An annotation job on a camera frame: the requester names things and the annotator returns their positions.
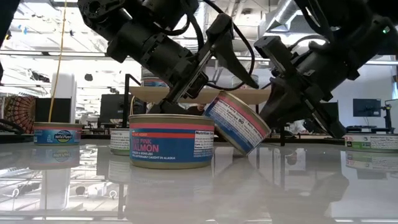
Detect black table frame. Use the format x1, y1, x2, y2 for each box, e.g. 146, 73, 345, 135
0, 132, 346, 147

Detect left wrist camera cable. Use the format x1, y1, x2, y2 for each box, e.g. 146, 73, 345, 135
183, 0, 256, 91

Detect white cabinet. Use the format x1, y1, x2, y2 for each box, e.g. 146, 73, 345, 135
51, 73, 78, 100

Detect black background monitor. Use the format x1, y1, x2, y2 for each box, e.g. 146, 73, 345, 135
99, 93, 137, 129

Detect patterned cloth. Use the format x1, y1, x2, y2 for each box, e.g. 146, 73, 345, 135
0, 95, 37, 134

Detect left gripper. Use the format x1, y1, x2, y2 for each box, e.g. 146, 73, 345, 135
136, 14, 259, 116

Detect dark low box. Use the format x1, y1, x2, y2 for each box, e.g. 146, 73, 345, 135
35, 97, 72, 124

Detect wooden shelf black legs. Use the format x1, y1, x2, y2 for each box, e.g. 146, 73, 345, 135
123, 73, 287, 147

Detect black tripod stand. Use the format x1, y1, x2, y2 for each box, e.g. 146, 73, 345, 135
381, 98, 398, 134

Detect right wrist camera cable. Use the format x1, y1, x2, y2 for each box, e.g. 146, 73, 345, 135
289, 33, 327, 54

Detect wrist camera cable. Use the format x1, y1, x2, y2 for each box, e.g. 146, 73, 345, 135
183, 0, 256, 91
289, 33, 327, 54

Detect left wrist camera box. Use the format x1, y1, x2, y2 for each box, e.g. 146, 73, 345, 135
183, 71, 210, 100

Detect person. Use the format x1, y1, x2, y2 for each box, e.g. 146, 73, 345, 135
186, 103, 208, 116

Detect yellow cord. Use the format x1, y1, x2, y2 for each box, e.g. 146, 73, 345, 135
48, 0, 68, 123

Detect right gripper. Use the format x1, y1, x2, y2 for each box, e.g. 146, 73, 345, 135
254, 36, 355, 139

